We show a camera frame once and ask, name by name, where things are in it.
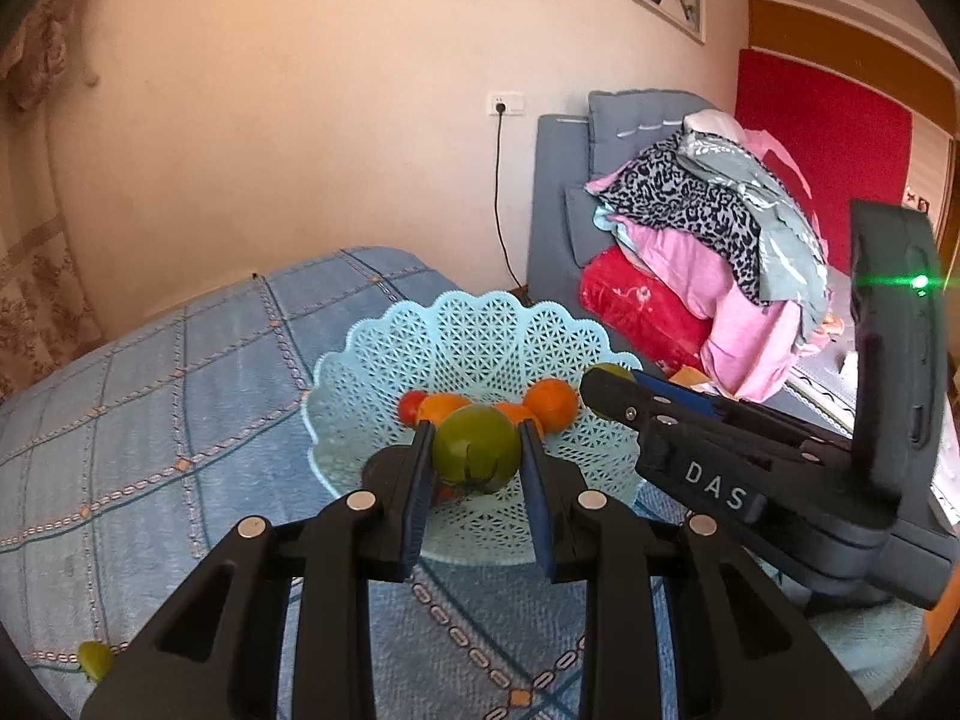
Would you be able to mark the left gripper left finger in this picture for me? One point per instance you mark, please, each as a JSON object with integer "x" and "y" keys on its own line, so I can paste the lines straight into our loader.
{"x": 213, "y": 650}

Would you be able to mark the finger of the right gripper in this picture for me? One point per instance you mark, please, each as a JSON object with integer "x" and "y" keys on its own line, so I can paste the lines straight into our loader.
{"x": 634, "y": 406}
{"x": 751, "y": 417}

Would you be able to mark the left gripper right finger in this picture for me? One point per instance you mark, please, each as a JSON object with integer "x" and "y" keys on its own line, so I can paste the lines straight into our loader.
{"x": 740, "y": 649}

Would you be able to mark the green fruit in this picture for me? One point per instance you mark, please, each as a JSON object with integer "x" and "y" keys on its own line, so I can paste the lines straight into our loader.
{"x": 95, "y": 659}
{"x": 477, "y": 449}
{"x": 614, "y": 370}

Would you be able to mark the small orange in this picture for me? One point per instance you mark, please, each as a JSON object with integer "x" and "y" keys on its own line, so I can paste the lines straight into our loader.
{"x": 554, "y": 403}

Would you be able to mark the red tomato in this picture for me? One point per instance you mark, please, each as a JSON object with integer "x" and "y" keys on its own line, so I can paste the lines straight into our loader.
{"x": 408, "y": 406}

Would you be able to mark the dark brown round fruit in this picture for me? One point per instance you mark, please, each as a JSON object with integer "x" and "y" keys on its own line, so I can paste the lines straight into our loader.
{"x": 380, "y": 472}

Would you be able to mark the pile of clothes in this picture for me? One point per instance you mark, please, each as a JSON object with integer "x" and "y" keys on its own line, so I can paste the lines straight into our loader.
{"x": 701, "y": 210}

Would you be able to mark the black tracker device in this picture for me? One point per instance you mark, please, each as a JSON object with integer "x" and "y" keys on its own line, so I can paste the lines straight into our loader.
{"x": 896, "y": 300}

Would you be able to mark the blue patterned bedspread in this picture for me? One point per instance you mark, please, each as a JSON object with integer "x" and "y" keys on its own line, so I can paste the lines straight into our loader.
{"x": 122, "y": 470}

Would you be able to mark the grey upholstered headboard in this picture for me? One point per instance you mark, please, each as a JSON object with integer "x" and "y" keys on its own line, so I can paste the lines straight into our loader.
{"x": 571, "y": 151}

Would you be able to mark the beige patterned curtain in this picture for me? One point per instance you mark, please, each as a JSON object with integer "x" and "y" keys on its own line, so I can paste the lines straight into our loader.
{"x": 47, "y": 320}

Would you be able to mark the red wall panel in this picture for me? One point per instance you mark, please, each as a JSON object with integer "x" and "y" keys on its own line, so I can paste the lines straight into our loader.
{"x": 849, "y": 143}

